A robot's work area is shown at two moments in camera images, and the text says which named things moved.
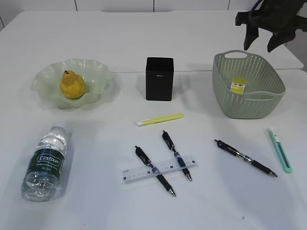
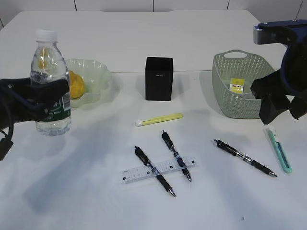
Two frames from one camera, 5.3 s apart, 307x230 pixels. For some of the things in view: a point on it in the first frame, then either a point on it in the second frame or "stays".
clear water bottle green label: (41, 180) -> (49, 63)
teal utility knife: (284, 159) stays
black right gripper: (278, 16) -> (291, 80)
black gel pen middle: (169, 140) stays
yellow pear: (72, 85) stays
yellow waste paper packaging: (238, 85) stays
